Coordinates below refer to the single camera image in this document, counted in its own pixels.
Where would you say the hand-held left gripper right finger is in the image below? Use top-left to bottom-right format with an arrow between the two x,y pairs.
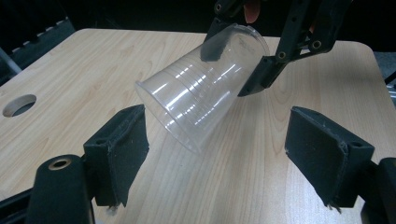
284,105 -> 375,209

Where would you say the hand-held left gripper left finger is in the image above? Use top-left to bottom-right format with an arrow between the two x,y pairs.
82,104 -> 150,208

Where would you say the clear plastic cup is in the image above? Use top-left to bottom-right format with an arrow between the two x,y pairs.
134,22 -> 271,156

